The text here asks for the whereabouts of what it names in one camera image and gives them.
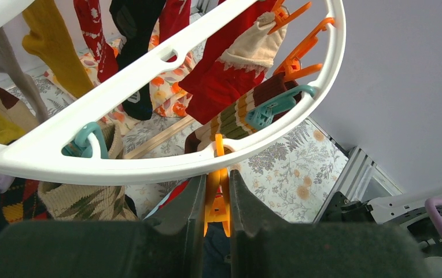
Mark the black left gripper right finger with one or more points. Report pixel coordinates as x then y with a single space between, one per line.
252 228

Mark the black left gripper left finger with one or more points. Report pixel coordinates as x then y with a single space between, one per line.
173 236

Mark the orange plastic clip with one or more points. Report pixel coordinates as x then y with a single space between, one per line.
217 200

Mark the dark navy sock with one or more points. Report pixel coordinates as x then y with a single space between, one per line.
216 261

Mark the beige brown argyle sock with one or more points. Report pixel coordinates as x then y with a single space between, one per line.
68 202

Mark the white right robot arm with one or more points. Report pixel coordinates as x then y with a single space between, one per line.
418 213

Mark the teal plastic clip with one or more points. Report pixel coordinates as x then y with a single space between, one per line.
89 142

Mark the floral grey table mat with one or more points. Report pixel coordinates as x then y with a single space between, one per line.
293 177

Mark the floral orange cloth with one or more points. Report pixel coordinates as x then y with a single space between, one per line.
168 99

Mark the red hanging sock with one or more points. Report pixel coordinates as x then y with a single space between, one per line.
214 84

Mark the striped beige hanging sock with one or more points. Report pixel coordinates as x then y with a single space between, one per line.
230 122

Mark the black sock with white patch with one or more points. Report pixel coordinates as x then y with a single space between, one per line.
135 20

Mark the grey brown striped sock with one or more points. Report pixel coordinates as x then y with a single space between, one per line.
10 66

